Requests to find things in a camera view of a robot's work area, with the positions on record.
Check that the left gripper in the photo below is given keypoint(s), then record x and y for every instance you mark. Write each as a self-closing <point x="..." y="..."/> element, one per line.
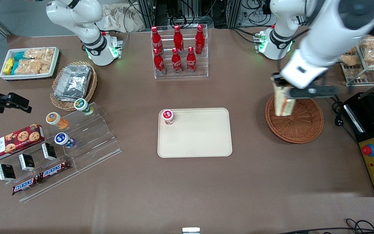
<point x="280" y="82"/>

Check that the triangular sandwich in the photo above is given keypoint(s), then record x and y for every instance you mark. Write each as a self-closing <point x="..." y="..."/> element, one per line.
<point x="283" y="104"/>

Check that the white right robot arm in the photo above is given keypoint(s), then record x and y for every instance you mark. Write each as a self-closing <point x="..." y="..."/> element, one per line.
<point x="76" y="16"/>

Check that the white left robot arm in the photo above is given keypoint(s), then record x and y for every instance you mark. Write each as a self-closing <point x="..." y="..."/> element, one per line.
<point x="330" y="35"/>

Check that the brown round wicker basket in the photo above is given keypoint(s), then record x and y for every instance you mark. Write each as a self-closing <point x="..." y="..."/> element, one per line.
<point x="304" y="125"/>

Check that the light woven oval basket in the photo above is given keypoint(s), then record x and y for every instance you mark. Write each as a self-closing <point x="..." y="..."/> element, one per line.
<point x="93" y="84"/>

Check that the beige plastic tray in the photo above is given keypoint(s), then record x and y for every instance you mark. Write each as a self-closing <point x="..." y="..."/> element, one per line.
<point x="196" y="136"/>

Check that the orange yogurt cup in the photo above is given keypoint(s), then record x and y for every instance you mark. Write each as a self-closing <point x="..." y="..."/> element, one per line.
<point x="54" y="119"/>

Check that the teal snack packet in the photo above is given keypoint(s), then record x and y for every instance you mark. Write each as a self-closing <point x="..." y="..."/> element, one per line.
<point x="19" y="56"/>
<point x="15" y="67"/>

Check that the clear rice cracker bag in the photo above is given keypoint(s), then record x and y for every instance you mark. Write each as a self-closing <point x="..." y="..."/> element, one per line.
<point x="39" y="53"/>
<point x="32" y="66"/>

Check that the red Walkers cookie box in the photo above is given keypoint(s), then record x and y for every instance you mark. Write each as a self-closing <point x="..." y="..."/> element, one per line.
<point x="11" y="143"/>

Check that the yellow snack packet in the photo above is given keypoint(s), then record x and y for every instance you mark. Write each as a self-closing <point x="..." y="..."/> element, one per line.
<point x="8" y="66"/>

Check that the blue lid yogurt cup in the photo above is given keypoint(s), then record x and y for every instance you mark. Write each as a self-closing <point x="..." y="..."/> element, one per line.
<point x="62" y="139"/>

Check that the small black box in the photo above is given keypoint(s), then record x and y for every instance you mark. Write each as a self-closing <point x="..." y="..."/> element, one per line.
<point x="27" y="162"/>
<point x="6" y="172"/>
<point x="49" y="151"/>

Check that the white rectangular snack bin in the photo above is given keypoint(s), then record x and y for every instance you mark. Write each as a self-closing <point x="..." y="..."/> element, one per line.
<point x="55" y="61"/>

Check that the stack of foil containers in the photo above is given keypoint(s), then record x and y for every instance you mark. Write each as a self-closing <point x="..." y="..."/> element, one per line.
<point x="73" y="81"/>

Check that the green lid yogurt cup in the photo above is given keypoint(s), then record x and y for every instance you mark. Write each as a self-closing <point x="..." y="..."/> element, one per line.
<point x="81" y="105"/>

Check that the Snickers chocolate bar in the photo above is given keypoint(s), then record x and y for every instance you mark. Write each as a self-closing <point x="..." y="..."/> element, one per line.
<point x="54" y="169"/>
<point x="26" y="185"/>

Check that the clear acrylic stepped stand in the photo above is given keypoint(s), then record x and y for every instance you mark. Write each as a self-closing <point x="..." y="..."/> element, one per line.
<point x="93" y="146"/>

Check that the clear acrylic bottle rack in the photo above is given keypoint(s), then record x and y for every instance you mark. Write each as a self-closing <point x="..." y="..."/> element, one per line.
<point x="203" y="65"/>

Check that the black countertop appliance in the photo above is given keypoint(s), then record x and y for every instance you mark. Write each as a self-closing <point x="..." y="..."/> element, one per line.
<point x="365" y="113"/>

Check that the red cola bottle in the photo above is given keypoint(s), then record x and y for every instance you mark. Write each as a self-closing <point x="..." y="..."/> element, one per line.
<point x="200" y="39"/>
<point x="176" y="62"/>
<point x="191" y="61"/>
<point x="159" y="62"/>
<point x="156" y="39"/>
<point x="178" y="38"/>

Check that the red lid yogurt cup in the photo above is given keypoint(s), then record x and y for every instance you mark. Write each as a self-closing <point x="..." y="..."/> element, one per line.
<point x="168" y="116"/>

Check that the beige cloth bag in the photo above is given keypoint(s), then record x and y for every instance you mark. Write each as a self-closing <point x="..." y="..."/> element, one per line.
<point x="115" y="18"/>

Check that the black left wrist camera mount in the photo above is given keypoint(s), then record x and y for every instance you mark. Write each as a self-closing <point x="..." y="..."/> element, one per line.
<point x="317" y="91"/>

